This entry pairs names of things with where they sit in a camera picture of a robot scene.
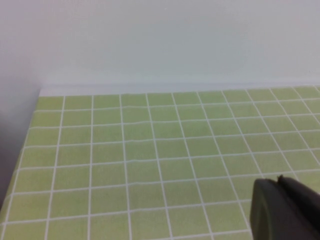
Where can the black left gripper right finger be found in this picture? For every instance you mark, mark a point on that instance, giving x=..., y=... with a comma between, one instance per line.
x=302, y=191

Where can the green checked tablecloth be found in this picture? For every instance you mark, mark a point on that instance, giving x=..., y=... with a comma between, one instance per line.
x=150, y=162

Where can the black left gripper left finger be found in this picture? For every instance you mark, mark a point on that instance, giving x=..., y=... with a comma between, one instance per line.
x=272, y=215

